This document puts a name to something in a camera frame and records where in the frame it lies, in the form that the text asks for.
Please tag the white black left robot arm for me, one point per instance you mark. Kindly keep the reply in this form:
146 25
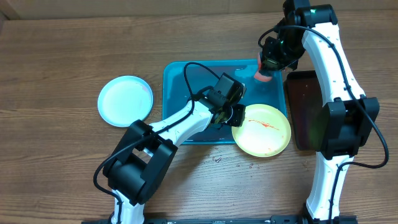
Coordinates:
143 156

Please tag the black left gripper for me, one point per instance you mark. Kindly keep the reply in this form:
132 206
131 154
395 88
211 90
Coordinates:
239 117

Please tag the dark brown rectangular tray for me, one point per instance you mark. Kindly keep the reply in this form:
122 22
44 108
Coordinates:
305 102

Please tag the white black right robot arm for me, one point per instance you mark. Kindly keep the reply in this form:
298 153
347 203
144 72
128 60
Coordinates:
347 115

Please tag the yellow plate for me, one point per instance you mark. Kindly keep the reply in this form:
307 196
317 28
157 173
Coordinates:
265 131

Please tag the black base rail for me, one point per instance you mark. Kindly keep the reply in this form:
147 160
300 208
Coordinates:
275 219

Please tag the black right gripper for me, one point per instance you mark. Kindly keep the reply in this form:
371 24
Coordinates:
272 62

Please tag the light blue plate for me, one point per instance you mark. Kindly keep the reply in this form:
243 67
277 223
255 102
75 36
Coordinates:
124 100

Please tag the teal plastic tray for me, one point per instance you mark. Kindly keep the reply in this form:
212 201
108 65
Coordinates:
175 92

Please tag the red sponge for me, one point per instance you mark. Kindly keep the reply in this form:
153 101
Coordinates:
261 75

